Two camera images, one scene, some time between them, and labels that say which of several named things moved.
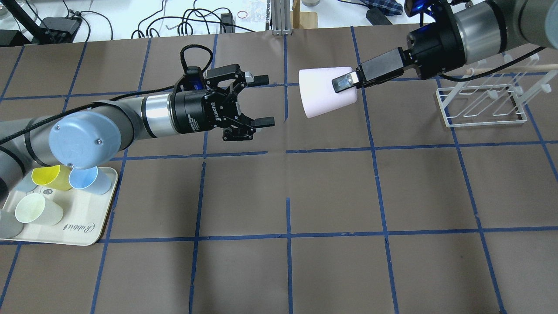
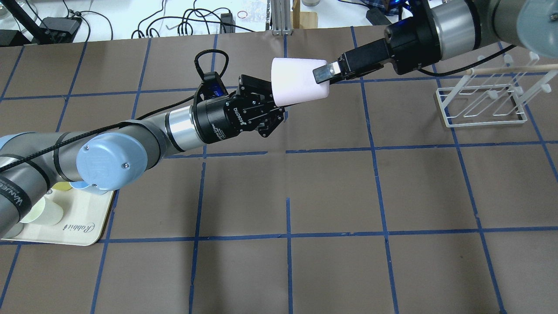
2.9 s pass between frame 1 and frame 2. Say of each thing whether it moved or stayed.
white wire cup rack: stayed
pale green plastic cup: stayed
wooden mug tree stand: stayed
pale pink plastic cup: moved
